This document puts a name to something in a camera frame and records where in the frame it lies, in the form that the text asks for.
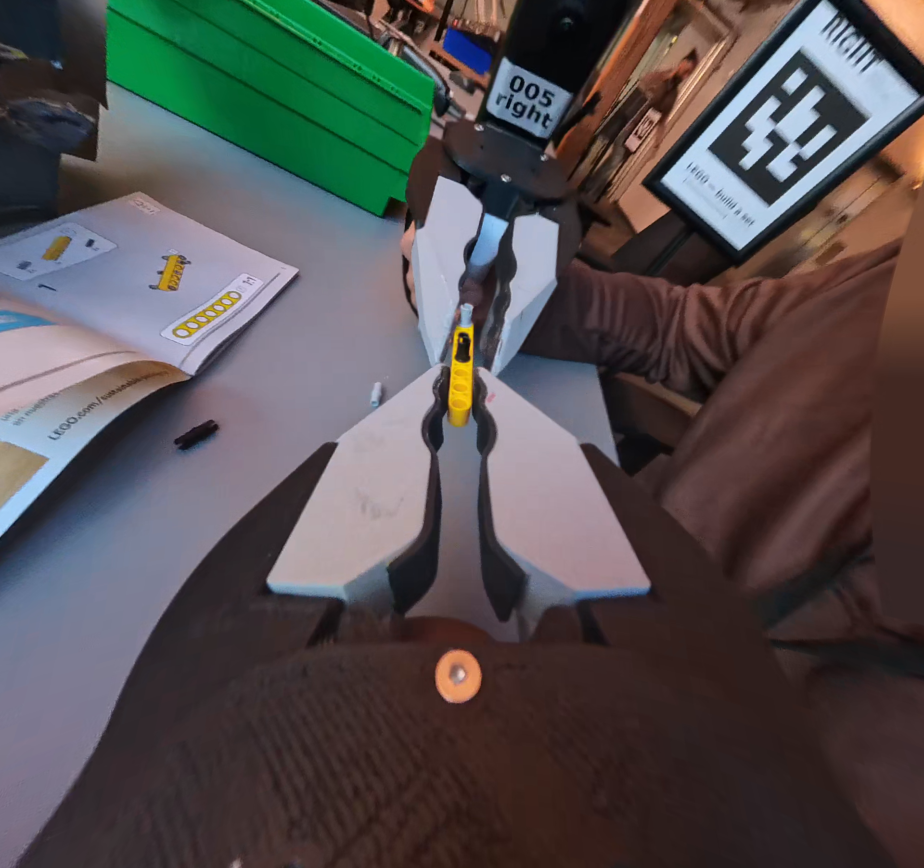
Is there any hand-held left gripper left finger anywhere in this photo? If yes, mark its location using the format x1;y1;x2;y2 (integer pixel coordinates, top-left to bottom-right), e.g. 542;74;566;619
266;367;450;616

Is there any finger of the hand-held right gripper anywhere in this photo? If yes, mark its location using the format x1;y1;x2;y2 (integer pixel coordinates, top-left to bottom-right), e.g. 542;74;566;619
409;175;486;369
485;212;563;376

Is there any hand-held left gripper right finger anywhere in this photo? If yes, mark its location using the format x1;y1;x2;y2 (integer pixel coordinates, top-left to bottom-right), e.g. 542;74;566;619
474;368;654;632

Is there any yellow lego beam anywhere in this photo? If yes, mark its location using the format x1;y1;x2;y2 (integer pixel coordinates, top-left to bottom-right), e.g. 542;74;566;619
446;323;478;428

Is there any person's right forearm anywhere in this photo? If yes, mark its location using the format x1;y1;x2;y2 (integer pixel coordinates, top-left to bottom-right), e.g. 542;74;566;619
523;240;903;408

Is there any lego instruction booklet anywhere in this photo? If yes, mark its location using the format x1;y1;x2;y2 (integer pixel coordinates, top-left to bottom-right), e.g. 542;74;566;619
0;191;300;538

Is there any small blue crate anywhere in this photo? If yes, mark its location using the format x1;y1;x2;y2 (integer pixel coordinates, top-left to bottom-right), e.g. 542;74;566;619
442;25;500;77

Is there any person's brown clothing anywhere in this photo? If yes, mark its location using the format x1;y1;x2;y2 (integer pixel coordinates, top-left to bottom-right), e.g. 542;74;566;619
635;233;924;868

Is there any black framed marker sign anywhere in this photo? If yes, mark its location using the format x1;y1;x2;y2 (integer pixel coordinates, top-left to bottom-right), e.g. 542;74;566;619
641;0;924;267

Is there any green plastic bin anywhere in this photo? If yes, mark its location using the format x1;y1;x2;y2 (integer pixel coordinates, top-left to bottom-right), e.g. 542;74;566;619
97;0;436;218

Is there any dark bag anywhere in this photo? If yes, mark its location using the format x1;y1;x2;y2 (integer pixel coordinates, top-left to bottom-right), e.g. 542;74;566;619
0;0;109;220

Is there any wooden post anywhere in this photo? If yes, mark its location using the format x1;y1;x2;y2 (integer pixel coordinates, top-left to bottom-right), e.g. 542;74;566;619
556;0;717;170

